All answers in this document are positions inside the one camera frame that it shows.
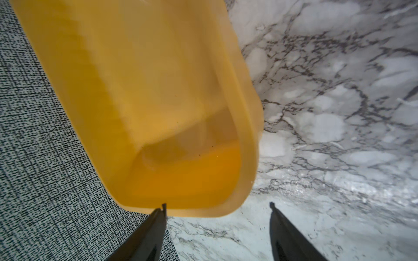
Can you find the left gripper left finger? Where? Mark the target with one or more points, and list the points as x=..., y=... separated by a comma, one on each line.
x=146, y=242

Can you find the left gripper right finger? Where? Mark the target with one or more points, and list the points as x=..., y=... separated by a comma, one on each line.
x=288, y=244

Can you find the yellow storage box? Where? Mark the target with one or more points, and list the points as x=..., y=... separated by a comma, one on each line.
x=159, y=95

